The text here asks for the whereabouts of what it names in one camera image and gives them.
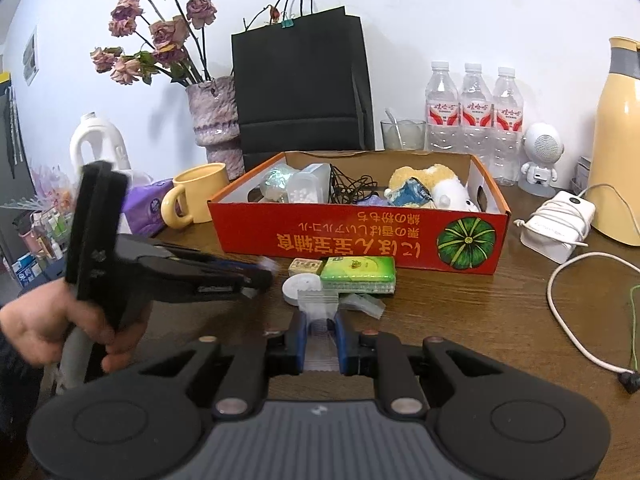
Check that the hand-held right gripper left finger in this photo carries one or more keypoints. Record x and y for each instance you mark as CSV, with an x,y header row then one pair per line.
x,y
299,345

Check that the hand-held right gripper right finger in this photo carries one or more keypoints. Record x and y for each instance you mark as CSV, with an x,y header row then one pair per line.
x,y
343,345

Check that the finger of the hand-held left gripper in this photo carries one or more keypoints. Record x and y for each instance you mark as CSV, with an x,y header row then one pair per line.
x,y
260,284
230,263

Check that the clear plastic zip bag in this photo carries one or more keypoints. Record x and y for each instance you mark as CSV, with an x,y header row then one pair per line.
x,y
362,306
268,263
320,310

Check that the red cardboard box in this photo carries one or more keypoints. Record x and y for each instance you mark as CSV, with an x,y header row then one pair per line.
x,y
360,237

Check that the clear plastic container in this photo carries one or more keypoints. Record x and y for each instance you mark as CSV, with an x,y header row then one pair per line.
x,y
310,187

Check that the person's left hand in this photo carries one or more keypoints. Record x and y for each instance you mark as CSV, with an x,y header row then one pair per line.
x,y
35,325

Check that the white round jar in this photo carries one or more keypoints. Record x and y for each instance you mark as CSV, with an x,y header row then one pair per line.
x,y
300,287

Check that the small yellow box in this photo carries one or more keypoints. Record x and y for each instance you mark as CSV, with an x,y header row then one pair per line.
x,y
305,266

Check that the purple tissue box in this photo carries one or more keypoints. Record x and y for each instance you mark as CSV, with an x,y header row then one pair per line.
x,y
147,205

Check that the rack of small bottles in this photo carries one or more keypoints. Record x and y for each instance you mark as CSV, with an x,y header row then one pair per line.
x,y
40,245

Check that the yellow mug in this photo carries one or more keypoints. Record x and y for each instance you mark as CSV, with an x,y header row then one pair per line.
x,y
202,195

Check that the green tissue packet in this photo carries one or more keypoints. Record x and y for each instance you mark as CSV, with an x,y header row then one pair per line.
x,y
357,272

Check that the crumpled clear wrapper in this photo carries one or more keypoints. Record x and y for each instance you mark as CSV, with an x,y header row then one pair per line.
x,y
277,182

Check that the white detergent bottle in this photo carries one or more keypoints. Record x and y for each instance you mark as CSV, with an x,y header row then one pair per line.
x,y
100,140

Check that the purple ceramic vase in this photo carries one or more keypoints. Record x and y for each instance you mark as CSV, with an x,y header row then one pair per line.
x,y
215,120

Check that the yellow white plush toy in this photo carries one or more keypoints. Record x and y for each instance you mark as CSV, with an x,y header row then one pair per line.
x,y
445,187

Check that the black paper bag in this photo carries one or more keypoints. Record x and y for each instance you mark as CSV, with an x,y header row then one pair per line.
x,y
300,85

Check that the glass cup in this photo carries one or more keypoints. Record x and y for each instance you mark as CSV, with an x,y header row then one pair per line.
x,y
405,137

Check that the spoon in glass cup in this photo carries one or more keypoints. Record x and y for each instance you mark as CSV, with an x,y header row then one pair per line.
x,y
395,127

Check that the dried flower bouquet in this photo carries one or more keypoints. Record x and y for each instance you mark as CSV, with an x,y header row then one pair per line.
x,y
162,35

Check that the green binder clip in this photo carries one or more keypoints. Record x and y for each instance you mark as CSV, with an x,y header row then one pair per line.
x,y
287,23

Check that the clear water bottle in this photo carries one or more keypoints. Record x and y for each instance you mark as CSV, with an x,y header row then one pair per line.
x,y
442,110
510,125
477,115

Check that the white robot speaker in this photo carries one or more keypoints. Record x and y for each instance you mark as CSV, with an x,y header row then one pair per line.
x,y
542,152

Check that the small grey box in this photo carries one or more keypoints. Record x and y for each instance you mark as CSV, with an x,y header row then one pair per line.
x,y
582,172

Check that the yellow thermos jug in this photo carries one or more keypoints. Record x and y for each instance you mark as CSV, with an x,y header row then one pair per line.
x,y
617,150

